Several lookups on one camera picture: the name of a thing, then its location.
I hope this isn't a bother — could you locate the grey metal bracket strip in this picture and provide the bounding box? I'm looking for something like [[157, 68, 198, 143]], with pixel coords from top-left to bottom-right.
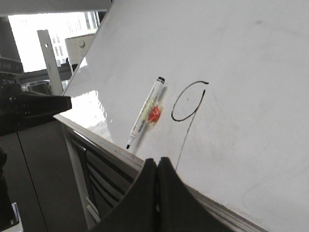
[[37, 30, 63, 95]]

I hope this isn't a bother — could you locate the white whiteboard marker pen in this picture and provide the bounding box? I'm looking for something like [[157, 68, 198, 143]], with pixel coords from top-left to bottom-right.
[[126, 77, 165, 149]]

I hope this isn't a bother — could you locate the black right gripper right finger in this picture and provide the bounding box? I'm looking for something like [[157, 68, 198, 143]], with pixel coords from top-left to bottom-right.
[[157, 157, 232, 232]]

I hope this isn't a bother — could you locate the grey cabinet with slats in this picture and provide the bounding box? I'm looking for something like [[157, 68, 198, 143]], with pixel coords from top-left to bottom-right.
[[62, 125, 143, 229]]

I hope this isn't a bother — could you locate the red round magnet with tape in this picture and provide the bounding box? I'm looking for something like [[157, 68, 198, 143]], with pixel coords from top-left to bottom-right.
[[147, 102, 164, 128]]

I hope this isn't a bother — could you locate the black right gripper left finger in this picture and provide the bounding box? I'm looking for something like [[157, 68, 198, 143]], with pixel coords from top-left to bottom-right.
[[91, 159, 156, 232]]

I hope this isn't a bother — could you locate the grey aluminium whiteboard tray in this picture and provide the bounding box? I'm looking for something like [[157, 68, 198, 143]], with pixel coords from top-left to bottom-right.
[[56, 115, 263, 232]]

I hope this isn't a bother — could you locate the white whiteboard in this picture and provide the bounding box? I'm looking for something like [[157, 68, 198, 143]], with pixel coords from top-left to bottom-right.
[[62, 0, 309, 232]]

